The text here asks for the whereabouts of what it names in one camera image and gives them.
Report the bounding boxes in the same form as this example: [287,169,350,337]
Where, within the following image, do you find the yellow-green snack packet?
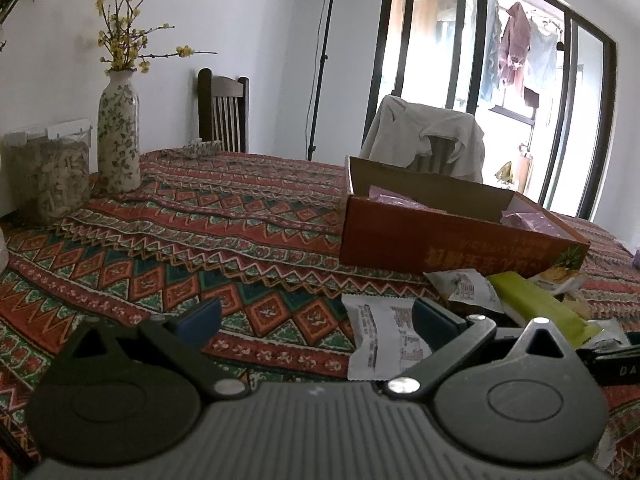
[486,271,603,350]

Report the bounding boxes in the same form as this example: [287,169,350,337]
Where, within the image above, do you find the clear cracker packet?
[537,266,588,311]

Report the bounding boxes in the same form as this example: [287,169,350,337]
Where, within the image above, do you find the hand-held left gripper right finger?
[385,297,577,401]

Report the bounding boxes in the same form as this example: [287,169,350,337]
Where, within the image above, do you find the orange cardboard box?
[339,156,592,278]

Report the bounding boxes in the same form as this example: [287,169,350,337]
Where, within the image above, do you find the black sliding door frame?
[367,0,620,221]

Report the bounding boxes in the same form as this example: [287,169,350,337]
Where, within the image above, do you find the yellow flower branches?
[95,0,218,75]

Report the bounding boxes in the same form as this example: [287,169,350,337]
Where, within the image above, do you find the floral ceramic vase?
[96,70,142,193]

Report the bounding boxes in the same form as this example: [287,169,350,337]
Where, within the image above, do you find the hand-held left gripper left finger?
[60,297,252,401]

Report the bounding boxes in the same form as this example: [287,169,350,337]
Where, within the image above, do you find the clear jar of dried slices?
[0,119,94,226]

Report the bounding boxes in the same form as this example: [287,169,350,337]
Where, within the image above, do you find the crumpled floral cloth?
[181,140,222,157]

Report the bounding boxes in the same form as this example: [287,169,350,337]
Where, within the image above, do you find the dark wooden chair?
[415,135,463,176]
[196,67,250,154]

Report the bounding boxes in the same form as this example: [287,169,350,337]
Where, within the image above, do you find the white snack packet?
[341,294,436,382]
[424,268,502,317]
[587,316,632,353]

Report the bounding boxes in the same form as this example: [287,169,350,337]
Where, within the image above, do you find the row of hanging clothes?
[395,0,566,111]

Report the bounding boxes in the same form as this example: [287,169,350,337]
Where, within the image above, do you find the beige jacket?
[359,94,486,183]

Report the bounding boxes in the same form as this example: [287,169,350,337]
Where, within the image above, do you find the pink snack packet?
[500,195,556,233]
[369,185,431,211]

